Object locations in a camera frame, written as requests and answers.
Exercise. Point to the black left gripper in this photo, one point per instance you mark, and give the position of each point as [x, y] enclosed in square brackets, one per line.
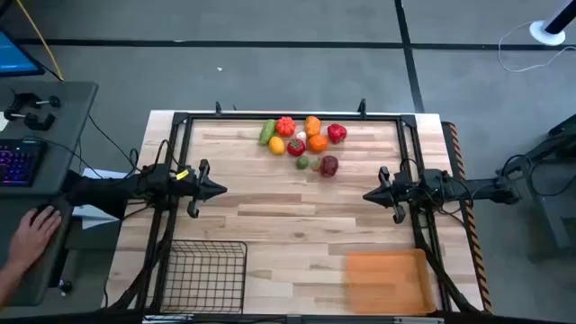
[198, 186]

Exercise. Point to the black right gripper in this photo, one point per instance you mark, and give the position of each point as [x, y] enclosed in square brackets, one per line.
[393, 193]

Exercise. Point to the dark red apple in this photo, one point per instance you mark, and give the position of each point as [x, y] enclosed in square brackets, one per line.
[329, 166]

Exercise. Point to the red bell pepper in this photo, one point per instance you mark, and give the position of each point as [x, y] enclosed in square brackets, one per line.
[337, 133]

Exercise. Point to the yellow lemon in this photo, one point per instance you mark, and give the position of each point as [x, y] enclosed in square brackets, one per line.
[276, 146]

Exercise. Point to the green cucumber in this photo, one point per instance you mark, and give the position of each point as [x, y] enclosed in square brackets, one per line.
[267, 132]

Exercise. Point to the round orange fruit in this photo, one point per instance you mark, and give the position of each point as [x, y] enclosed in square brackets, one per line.
[318, 143]

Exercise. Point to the green lime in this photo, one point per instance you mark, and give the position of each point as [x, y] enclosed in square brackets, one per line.
[302, 162]

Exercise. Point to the magenta round fruit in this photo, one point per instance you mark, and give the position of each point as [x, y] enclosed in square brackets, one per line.
[296, 148]

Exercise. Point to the orange bell pepper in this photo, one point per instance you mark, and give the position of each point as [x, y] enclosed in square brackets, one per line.
[312, 126]

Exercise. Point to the red-orange ribbed pumpkin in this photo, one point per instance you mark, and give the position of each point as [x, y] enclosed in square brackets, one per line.
[285, 126]

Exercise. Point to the white garlic bulb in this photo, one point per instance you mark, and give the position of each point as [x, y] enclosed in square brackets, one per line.
[301, 135]

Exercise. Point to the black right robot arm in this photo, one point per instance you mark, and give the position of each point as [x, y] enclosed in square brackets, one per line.
[477, 189]

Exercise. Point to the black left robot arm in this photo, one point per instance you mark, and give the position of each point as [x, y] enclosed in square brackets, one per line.
[112, 191]

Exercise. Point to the person's forearm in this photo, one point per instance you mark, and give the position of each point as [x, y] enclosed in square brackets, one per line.
[6, 281]

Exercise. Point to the yellow tag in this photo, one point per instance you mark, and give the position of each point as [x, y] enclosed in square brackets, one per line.
[182, 174]

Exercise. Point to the orange plastic basket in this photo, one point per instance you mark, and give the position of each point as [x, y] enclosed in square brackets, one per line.
[387, 283]

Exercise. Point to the black yellow hazard strip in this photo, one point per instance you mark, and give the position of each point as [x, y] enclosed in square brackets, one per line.
[470, 225]

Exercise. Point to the grey side desk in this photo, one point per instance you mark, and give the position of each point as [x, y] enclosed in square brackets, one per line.
[67, 135]

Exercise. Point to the black round knob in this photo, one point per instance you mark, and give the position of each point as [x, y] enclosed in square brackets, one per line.
[65, 286]

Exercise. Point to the person's hand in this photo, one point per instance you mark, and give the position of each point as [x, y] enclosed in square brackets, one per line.
[33, 234]

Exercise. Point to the black screw clamp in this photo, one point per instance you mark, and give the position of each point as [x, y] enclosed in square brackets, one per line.
[27, 98]
[38, 122]

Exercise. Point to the backlit black keyboard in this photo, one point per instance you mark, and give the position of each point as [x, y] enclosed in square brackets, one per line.
[18, 162]

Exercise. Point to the white round stand base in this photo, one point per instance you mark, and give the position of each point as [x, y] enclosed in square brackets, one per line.
[540, 33]

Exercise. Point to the monitor with blue screen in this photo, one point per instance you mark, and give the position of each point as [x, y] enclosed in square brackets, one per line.
[13, 58]

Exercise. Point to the black stand pole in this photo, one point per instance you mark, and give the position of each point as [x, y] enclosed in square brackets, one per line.
[562, 15]

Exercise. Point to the black frame bracket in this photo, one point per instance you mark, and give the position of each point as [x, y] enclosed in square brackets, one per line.
[361, 107]
[218, 109]

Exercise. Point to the black table frame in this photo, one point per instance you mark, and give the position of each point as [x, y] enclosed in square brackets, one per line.
[292, 116]

